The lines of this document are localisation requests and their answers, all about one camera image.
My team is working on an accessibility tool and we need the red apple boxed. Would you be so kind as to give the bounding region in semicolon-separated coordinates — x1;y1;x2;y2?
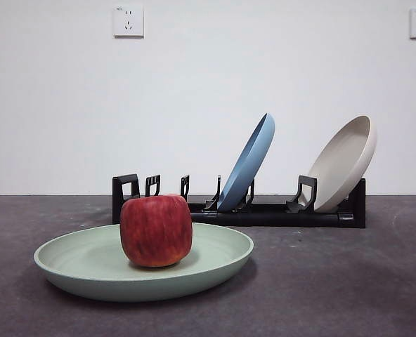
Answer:
119;193;194;268

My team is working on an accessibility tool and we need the green round plate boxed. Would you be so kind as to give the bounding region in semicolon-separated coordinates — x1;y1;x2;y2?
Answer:
33;223;255;302

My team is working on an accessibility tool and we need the blue round plate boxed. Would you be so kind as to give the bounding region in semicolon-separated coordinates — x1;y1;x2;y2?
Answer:
216;112;275;213

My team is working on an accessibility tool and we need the black plate rack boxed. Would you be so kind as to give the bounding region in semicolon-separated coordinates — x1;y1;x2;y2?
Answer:
112;173;367;230

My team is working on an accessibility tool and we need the beige round plate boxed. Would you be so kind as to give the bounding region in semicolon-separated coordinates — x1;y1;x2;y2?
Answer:
301;115;378;213

